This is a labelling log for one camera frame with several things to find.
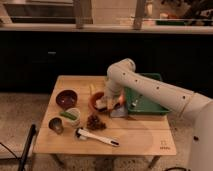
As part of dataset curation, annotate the brown board eraser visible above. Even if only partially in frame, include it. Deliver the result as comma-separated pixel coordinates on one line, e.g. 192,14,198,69
95,98,119,110

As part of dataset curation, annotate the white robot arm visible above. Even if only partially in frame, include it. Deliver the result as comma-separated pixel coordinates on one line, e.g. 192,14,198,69
104,58,213,171

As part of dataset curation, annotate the orange bowl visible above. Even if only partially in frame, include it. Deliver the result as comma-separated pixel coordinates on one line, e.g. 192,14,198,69
88,92,107,113

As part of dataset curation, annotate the purple bowl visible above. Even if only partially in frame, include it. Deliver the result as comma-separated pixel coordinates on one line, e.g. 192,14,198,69
56,90,78,110

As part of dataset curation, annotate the yellow banana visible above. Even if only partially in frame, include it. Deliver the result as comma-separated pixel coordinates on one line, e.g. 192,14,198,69
89,84,96,95

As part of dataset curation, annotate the orange fruit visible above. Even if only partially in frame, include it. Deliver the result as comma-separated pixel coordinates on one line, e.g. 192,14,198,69
118,95,125,105

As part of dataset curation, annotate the green plastic tray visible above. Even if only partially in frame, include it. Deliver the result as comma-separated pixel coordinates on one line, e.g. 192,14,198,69
124,72,170,116

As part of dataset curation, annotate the white cup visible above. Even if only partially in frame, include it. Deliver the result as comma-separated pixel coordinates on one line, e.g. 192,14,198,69
65,108,80,127

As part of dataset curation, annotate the wooden table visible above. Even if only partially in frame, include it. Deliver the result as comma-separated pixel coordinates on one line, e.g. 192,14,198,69
32,75,177,169

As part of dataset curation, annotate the green cucumber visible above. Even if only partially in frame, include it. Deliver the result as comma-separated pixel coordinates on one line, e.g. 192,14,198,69
60,112,77,120

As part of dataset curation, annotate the white dish brush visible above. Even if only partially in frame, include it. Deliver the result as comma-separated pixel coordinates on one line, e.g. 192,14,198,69
76,128,120,147

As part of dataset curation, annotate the small metal cup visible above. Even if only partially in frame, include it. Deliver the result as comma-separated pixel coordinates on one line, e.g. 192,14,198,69
49,117,64,134

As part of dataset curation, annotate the black stand pole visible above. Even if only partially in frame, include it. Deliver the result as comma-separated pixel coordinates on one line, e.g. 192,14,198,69
18,124,36,171

